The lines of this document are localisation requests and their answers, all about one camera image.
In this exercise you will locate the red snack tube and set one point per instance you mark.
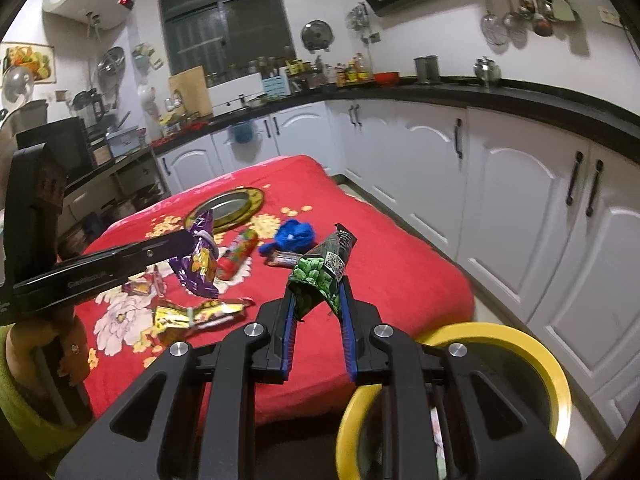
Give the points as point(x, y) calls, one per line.
point(235, 257)

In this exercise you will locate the purple snack wrapper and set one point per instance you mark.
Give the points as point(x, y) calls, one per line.
point(197, 265)

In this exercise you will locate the blue utensil holder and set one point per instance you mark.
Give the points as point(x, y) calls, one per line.
point(276, 86)

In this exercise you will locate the white plastic scoop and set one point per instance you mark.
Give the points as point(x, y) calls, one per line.
point(146, 99)

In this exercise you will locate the pile of red chili peppers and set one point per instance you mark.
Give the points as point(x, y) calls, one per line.
point(180, 132)

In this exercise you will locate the blue crumpled bag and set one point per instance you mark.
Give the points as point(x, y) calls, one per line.
point(292, 235)

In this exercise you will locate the dark bowled ladle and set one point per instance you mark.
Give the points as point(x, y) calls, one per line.
point(542, 27)

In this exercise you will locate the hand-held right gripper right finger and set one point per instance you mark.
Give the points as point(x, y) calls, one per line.
point(348, 335)

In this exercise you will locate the hanging steel pot lid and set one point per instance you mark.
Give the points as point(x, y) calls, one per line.
point(110, 61)

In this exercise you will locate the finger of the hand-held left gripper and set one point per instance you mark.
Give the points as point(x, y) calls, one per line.
point(155, 255)

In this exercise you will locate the round metal pot lid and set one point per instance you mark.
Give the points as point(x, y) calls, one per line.
point(317, 36)

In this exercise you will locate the small brown wrapper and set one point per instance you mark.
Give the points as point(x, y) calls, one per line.
point(282, 259)

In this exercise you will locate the person's left forearm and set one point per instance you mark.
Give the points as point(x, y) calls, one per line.
point(20, 420)

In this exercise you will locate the yellow snack wrapper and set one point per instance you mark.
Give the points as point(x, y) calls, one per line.
point(210, 312)

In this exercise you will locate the metal canister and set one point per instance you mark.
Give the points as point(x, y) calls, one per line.
point(427, 70)

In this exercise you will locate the blue hanging bag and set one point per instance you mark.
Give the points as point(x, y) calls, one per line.
point(240, 132)

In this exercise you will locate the person's left hand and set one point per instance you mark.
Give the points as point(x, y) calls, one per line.
point(30, 350)

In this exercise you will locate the red floral blanket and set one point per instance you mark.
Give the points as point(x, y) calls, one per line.
point(390, 280)

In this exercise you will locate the hanging small kitchen tools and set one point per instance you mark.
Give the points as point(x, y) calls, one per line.
point(362, 22)

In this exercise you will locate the metal teapot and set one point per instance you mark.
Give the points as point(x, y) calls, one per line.
point(487, 71)

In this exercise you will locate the fruit wall picture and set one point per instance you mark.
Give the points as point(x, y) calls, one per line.
point(30, 57)

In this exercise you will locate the blender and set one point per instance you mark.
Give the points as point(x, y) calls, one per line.
point(89, 107)

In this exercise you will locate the black microwave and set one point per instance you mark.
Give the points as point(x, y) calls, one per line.
point(70, 145)

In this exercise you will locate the glass pot lid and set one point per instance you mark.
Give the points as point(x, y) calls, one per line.
point(19, 85)

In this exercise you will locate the metal mesh strainer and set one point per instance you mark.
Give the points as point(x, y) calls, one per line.
point(492, 30)

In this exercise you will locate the red bowl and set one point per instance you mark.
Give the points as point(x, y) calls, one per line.
point(387, 78)

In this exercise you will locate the group of condiment bottles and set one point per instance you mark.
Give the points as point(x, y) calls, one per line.
point(355, 71)

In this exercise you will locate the white lower cabinets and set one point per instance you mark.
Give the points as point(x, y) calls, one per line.
point(500, 175)

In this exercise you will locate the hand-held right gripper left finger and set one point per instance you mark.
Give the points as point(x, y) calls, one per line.
point(287, 332)

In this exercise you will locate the green snack wrapper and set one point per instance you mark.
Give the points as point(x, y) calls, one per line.
point(317, 270)

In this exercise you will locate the dark window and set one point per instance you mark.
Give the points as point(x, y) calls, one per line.
point(225, 15)

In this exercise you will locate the light blue box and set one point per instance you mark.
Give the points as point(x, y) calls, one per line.
point(122, 142)

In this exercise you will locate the wooden cutting board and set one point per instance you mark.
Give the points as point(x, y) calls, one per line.
point(190, 90)

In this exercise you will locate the gold rimmed metal plate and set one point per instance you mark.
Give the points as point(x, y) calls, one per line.
point(225, 207)

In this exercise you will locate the yellow plastic bin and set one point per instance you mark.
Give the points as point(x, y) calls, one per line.
point(540, 360)

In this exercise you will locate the wall socket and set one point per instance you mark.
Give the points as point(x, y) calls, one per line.
point(610, 15)

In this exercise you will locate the row of spice jars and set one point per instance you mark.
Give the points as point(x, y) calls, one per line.
point(260, 66)

